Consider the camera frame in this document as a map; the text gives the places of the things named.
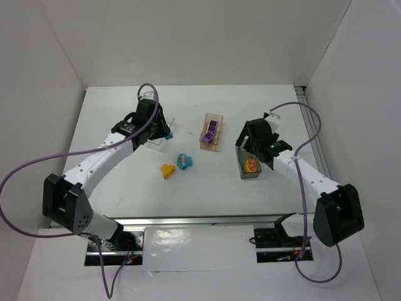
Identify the aluminium rail front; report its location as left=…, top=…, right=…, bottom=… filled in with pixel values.
left=115, top=213, right=294, bottom=227

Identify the purple small lego brick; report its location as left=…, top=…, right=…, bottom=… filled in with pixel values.
left=201, top=132, right=216, bottom=144

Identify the yellow lego brick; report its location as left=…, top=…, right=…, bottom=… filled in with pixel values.
left=160, top=164, right=175, bottom=180

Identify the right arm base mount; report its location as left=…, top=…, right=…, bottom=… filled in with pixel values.
left=249, top=228, right=303, bottom=263

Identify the purple rounded printed lego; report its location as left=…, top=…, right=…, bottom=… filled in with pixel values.
left=208, top=120, right=218, bottom=132

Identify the aluminium rail right side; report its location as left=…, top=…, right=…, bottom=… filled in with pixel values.
left=294, top=85, right=345, bottom=223

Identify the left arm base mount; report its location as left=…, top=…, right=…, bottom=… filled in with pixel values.
left=84, top=230, right=145, bottom=267

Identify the clear plastic container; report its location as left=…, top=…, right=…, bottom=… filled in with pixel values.
left=145, top=117, right=175, bottom=152

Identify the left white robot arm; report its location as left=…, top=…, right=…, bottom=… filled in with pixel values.
left=42, top=97, right=171, bottom=249

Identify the dark grey container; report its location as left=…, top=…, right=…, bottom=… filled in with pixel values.
left=236, top=147, right=262, bottom=179

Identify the yellow rounded lego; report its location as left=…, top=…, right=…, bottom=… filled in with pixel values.
left=244, top=158, right=258, bottom=173

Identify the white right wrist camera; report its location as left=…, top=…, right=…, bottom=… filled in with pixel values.
left=263, top=112, right=280, bottom=133

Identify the aluminium rail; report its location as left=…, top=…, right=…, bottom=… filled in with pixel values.
left=115, top=213, right=294, bottom=227
left=294, top=85, right=345, bottom=223

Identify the teal lego brick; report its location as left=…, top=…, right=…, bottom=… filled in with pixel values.
left=164, top=132, right=174, bottom=140

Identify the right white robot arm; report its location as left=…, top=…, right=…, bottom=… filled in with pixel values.
left=236, top=119, right=365, bottom=247

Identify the tan translucent container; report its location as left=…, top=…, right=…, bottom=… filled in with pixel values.
left=199, top=113, right=224, bottom=152

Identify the teal frog flower lego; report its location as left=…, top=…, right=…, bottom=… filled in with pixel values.
left=177, top=154, right=193, bottom=171

